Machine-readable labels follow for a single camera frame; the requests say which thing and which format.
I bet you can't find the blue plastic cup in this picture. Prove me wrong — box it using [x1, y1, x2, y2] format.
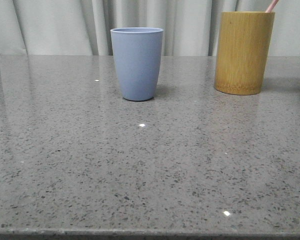
[110, 27, 164, 102]

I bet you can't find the bamboo cylindrical holder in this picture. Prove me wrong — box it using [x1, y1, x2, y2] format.
[214, 11, 275, 96]

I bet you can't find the grey-white curtain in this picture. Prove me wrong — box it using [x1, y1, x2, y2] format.
[0, 0, 300, 57]

